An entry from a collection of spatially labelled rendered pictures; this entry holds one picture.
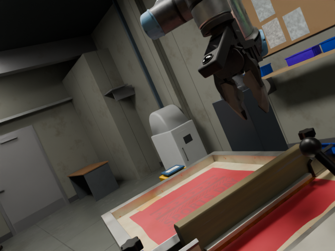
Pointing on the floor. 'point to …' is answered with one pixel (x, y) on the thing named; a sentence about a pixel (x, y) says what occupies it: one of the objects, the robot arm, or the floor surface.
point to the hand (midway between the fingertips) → (251, 111)
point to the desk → (94, 181)
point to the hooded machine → (175, 137)
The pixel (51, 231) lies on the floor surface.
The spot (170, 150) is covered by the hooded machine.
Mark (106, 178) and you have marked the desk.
